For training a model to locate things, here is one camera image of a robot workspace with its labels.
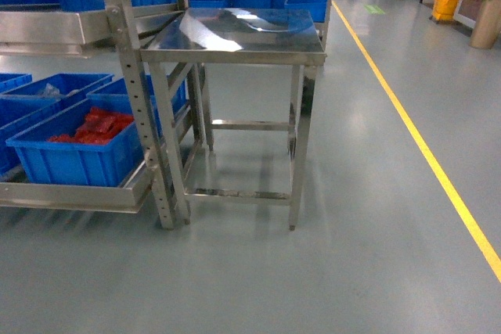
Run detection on empty blue bin rear right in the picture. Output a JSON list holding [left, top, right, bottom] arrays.
[[86, 74, 187, 116]]

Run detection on blue bin with red bags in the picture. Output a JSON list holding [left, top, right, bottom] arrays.
[[6, 96, 143, 187]]

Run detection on stainless steel shelf rack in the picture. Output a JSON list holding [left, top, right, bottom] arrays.
[[1, 0, 200, 229]]

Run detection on blue bin with clear bag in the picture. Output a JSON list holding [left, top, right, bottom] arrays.
[[1, 73, 114, 106]]

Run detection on stainless steel side table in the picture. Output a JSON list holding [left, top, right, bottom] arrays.
[[140, 8, 326, 230]]

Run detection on red bubble wrap bags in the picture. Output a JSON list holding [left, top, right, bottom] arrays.
[[47, 106, 134, 145]]

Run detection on clear plastic bag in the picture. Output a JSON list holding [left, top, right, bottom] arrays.
[[37, 83, 78, 99]]

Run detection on yellow mop bucket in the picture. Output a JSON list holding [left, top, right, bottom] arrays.
[[431, 0, 459, 22]]

